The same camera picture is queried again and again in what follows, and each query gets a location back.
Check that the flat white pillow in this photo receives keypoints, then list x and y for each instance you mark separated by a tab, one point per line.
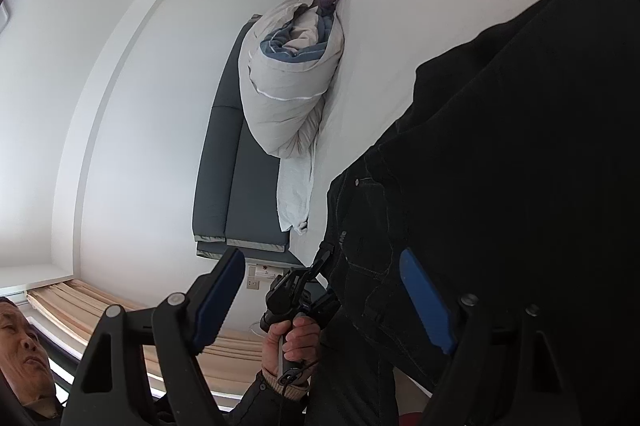
295	191

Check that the black denim pants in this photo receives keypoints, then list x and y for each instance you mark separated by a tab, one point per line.
500	156

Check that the bed with white sheet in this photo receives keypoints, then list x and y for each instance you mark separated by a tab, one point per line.
400	6

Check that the person's head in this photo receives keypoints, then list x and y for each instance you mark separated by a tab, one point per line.
20	346

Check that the rolled white duvet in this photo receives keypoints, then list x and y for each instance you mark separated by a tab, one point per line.
285	96

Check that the grey padded headboard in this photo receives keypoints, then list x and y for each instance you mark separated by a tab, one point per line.
225	166

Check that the person's left forearm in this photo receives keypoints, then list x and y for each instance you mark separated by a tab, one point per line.
270	406

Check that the white wall socket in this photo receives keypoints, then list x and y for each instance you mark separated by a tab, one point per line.
260	277

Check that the person's left hand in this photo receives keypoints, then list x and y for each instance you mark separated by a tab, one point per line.
302	341

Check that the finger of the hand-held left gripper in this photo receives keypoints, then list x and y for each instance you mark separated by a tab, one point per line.
320	258

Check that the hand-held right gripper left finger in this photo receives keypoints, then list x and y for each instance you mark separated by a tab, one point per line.
215	301

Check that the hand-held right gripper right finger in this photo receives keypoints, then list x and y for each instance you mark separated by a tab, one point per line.
425	301

